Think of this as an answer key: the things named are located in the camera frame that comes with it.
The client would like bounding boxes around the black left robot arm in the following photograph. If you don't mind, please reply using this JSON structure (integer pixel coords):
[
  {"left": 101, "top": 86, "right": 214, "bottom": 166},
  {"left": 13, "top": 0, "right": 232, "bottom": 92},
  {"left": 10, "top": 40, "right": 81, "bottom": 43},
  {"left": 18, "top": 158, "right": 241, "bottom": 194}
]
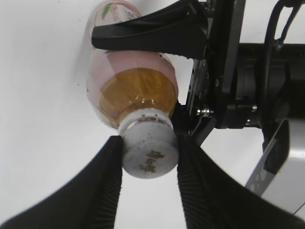
[{"left": 91, "top": 0, "right": 305, "bottom": 143}]

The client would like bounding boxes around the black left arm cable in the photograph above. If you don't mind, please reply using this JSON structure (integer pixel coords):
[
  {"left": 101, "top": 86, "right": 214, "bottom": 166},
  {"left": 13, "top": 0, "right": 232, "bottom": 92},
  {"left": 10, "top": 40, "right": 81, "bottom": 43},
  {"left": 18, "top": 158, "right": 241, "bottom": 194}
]
[{"left": 258, "top": 0, "right": 305, "bottom": 134}]

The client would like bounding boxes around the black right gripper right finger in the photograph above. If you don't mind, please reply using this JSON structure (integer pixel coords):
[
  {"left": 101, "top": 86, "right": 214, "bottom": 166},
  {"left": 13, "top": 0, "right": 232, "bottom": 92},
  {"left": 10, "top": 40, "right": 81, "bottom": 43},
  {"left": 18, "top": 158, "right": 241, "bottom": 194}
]
[{"left": 177, "top": 134, "right": 305, "bottom": 229}]

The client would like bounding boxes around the peach oolong tea bottle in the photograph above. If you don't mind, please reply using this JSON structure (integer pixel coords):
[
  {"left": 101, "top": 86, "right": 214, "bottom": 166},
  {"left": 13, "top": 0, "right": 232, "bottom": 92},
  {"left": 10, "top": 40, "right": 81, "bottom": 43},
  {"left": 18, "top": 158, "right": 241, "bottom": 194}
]
[{"left": 81, "top": 0, "right": 180, "bottom": 131}]

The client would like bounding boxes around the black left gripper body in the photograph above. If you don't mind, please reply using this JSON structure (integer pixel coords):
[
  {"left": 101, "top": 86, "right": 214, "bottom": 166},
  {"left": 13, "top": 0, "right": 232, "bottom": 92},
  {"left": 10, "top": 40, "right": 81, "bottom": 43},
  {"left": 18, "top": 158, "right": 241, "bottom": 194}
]
[{"left": 185, "top": 0, "right": 259, "bottom": 130}]

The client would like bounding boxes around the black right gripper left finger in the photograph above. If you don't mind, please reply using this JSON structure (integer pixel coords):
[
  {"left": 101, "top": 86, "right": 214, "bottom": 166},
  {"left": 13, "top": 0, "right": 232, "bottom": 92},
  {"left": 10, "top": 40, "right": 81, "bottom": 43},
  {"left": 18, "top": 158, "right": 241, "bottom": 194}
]
[{"left": 0, "top": 136, "right": 122, "bottom": 229}]

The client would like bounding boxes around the white bottle cap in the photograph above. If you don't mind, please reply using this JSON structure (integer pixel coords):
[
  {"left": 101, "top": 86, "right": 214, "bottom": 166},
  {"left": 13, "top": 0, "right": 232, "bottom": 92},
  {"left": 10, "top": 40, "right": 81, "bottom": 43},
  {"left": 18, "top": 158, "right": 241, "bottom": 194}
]
[{"left": 118, "top": 108, "right": 179, "bottom": 179}]

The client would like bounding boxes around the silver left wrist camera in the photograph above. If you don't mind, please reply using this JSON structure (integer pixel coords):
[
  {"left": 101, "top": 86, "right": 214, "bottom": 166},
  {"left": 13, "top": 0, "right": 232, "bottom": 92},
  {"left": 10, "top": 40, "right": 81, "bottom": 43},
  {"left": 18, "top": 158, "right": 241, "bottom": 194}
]
[{"left": 245, "top": 119, "right": 305, "bottom": 218}]

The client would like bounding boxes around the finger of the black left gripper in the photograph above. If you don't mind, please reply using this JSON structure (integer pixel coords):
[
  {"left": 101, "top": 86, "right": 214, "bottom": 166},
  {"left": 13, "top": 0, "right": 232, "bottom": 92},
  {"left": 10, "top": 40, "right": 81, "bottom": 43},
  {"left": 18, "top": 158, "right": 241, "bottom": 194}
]
[
  {"left": 171, "top": 102, "right": 217, "bottom": 145},
  {"left": 91, "top": 0, "right": 208, "bottom": 60}
]

